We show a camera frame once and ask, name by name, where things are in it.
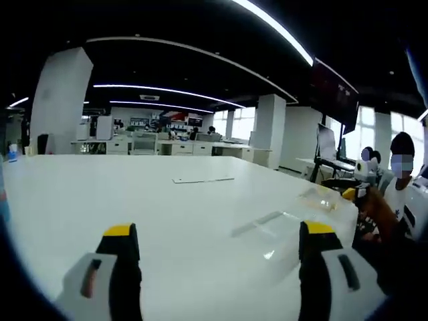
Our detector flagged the clear plastic bag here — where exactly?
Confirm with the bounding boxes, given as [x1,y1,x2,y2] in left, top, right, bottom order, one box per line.
[295,186,349,214]

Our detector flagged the large dark hanging screen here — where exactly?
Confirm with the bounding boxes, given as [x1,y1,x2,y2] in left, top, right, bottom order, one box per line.
[310,56,360,135]

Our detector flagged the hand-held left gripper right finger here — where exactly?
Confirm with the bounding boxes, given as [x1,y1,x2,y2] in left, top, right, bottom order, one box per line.
[298,219,391,321]

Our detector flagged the black chair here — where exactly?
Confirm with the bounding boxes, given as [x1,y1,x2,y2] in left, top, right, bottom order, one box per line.
[36,133,50,155]

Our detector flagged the long ceiling light strip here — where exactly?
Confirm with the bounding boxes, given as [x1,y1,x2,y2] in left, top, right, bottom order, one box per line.
[230,0,314,66]

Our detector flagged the clear plastic storage box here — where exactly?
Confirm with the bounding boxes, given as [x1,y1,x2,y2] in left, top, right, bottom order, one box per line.
[230,209,356,282]

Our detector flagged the flat white board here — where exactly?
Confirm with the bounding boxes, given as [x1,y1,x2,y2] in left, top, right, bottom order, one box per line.
[171,175,235,185]

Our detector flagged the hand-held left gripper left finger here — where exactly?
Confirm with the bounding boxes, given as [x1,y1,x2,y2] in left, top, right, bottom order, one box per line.
[55,222,143,321]

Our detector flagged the row of white desks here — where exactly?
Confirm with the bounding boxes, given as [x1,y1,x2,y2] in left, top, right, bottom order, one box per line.
[70,130,274,157]

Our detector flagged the monitor on stand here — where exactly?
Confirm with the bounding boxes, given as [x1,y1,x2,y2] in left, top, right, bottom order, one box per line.
[314,122,336,183]

